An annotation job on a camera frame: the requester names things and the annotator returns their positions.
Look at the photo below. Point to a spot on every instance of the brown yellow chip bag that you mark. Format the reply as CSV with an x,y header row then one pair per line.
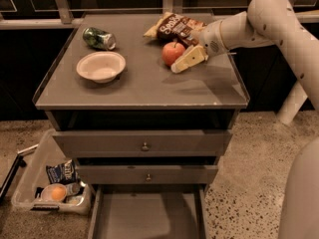
x,y
171,26

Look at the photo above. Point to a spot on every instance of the blue chip bag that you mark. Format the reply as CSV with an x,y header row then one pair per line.
x,y
64,173

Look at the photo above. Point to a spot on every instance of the grey top drawer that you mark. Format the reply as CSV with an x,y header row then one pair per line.
x,y
142,143

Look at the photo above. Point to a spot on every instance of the white paper bowl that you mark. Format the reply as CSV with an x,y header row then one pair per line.
x,y
101,67

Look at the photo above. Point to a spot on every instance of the grey middle drawer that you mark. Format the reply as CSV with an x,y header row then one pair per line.
x,y
147,174

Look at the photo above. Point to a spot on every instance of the green soda can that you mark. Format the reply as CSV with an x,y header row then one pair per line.
x,y
99,39

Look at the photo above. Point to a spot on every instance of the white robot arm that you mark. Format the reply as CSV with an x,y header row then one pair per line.
x,y
267,22

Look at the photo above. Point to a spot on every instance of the red apple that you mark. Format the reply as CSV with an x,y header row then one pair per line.
x,y
171,51

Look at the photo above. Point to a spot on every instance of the white diagonal post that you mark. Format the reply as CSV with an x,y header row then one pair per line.
x,y
292,104

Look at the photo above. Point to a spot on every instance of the clear plastic bin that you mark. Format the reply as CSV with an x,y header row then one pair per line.
x,y
27,195

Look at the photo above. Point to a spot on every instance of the orange fruit in cup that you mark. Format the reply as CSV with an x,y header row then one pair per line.
x,y
54,192

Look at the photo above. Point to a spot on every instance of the grey drawer cabinet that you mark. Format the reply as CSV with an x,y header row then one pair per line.
x,y
145,96

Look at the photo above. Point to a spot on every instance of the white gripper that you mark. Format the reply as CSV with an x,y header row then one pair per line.
x,y
208,39

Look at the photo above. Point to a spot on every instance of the metal railing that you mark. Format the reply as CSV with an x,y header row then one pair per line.
x,y
53,14

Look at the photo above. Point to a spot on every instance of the grey bottom drawer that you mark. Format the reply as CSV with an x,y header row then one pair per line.
x,y
149,212

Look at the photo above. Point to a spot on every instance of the grey drawer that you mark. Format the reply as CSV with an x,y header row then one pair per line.
x,y
147,174
142,143
149,212

